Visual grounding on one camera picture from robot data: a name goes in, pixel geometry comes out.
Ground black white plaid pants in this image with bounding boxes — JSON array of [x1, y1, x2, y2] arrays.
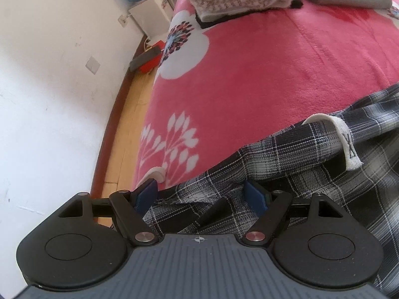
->
[[142, 82, 399, 298]]

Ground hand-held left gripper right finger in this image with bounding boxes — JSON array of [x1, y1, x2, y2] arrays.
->
[[243, 179, 343, 246]]

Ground white water dispenser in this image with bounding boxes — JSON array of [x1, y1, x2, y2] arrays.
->
[[128, 0, 176, 38]]

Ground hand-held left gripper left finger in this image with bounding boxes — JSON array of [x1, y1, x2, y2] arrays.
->
[[58, 178, 158, 246]]

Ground red box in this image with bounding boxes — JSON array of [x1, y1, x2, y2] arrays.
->
[[129, 40, 166, 74]]

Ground pink floral blanket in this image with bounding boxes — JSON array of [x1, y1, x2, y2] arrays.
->
[[132, 0, 399, 194]]

